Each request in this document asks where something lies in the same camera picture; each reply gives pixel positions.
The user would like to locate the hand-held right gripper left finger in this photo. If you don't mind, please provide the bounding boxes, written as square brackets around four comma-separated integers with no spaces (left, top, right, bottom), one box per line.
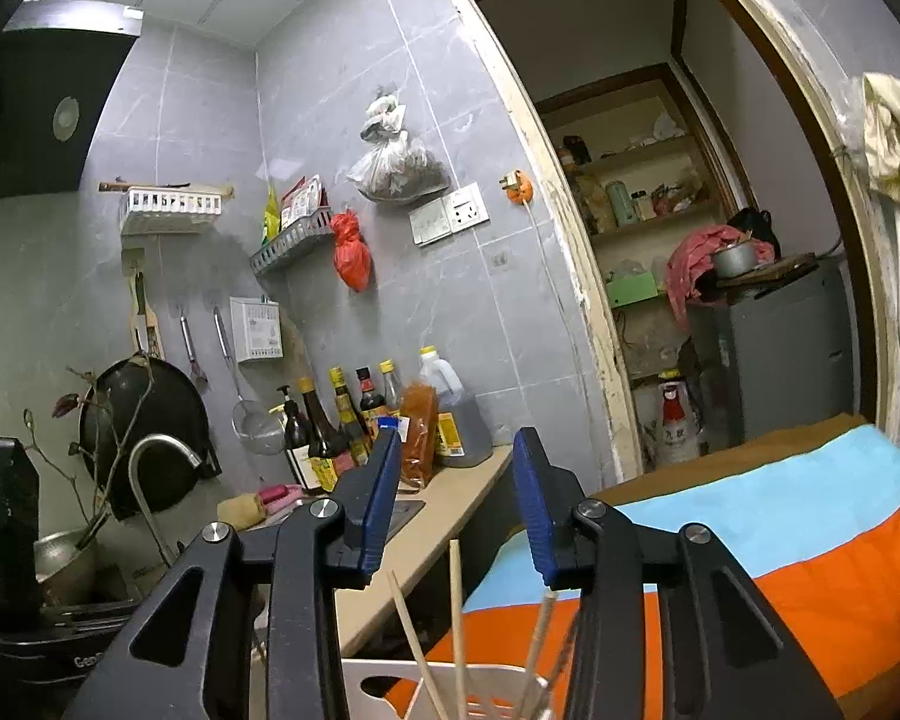
[60,427,404,720]

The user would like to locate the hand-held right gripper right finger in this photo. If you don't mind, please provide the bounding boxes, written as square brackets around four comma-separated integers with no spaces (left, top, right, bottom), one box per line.
[511,426,845,720]

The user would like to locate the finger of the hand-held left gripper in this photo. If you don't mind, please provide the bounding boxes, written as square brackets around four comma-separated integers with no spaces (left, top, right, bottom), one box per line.
[41,598,147,642]

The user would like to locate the wooden chopstick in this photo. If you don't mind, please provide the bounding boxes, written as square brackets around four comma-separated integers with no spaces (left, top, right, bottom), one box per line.
[448,538,467,720]
[514,591,560,720]
[386,570,451,720]

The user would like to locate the white plastic utensil holder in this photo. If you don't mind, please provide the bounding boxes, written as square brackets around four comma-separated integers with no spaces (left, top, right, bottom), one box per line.
[249,637,571,720]

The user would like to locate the orange spice packet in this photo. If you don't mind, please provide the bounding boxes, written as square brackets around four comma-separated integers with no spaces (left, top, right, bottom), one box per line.
[398,382,440,488]

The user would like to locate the large oil jug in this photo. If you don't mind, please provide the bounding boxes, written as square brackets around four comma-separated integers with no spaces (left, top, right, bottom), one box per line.
[417,345,494,469]

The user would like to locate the dark pump bottle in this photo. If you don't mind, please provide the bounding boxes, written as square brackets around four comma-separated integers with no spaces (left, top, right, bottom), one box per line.
[273,385,324,497]

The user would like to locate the bare plant branches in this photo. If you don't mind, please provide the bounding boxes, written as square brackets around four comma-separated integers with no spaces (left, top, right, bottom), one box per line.
[22,364,158,548]

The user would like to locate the hanging metal strainer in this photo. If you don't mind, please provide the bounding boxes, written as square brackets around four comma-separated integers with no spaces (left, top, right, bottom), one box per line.
[211,305,287,458]

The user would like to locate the yellow sponge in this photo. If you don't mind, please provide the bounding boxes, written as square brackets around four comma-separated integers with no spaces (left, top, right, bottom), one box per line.
[217,494,272,534]

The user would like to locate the red white bottle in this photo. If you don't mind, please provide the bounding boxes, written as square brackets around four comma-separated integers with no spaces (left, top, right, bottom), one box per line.
[655,370,707,467]

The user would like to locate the metal kitchen faucet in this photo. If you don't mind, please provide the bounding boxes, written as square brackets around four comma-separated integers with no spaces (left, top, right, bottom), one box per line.
[127,432,204,568]

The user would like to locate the black wok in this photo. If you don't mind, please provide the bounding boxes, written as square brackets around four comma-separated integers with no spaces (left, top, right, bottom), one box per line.
[78,357,223,521]

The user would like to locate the red plastic bag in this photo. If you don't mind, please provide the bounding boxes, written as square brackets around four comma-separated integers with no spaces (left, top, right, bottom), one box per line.
[331,209,373,293]

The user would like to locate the green box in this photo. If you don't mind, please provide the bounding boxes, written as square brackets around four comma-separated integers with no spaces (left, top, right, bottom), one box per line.
[607,271,662,309]

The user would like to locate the hanging metal spatula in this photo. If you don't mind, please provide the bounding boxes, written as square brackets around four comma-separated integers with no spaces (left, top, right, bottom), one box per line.
[175,303,212,395]

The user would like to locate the hanging wooden board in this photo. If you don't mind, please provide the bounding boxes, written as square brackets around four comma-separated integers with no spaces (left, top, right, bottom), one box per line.
[121,247,167,362]

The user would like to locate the striped blue orange brown blanket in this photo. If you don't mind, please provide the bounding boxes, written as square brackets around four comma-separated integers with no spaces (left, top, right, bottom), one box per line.
[386,412,900,720]

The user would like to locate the red cloth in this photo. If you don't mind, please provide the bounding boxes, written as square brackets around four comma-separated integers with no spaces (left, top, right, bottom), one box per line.
[665,223,759,328]

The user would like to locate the yellow snack packet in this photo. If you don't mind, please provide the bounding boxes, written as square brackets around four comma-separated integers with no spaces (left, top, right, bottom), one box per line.
[260,183,283,242]

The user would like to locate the red white snack packet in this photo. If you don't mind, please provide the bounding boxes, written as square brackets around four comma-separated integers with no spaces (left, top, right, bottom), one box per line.
[279,174,324,230]

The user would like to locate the green thermos cup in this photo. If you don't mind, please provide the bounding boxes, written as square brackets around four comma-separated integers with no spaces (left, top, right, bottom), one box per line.
[605,179,632,227]

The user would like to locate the clear plastic bag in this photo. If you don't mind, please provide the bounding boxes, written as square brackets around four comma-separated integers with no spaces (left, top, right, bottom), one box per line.
[346,89,452,204]

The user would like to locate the small metal cooking pot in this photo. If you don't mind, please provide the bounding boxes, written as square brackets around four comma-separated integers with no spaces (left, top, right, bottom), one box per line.
[712,239,759,279]

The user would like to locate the dark wooden board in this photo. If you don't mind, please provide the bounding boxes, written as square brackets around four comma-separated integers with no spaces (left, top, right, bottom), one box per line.
[715,254,827,288]

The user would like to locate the black bag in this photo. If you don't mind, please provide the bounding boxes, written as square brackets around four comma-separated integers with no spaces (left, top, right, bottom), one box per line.
[723,207,782,260]

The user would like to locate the wooden shelf unit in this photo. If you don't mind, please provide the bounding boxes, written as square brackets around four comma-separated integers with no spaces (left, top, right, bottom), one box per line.
[532,64,760,467]

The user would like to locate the black range hood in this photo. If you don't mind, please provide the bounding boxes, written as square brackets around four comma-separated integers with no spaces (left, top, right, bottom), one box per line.
[0,0,143,203]

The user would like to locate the cream rubber gloves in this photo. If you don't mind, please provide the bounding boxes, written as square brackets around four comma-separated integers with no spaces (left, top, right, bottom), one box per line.
[860,72,900,204]

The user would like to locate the white power cable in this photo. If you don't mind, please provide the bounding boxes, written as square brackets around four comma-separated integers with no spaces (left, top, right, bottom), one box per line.
[527,201,602,467]

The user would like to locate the white wall box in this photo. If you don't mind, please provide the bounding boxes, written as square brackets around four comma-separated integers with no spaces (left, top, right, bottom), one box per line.
[228,295,283,367]

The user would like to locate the grey wall rack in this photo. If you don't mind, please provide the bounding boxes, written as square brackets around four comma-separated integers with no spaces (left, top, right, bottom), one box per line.
[249,205,334,277]

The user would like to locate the white wall switch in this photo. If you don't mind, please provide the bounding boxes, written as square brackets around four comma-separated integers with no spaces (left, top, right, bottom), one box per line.
[408,198,453,247]

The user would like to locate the white wall socket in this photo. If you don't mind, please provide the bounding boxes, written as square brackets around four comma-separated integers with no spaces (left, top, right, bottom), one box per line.
[443,181,491,230]

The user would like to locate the white wall basket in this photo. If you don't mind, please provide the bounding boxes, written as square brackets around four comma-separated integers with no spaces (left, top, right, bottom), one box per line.
[97,180,234,236]

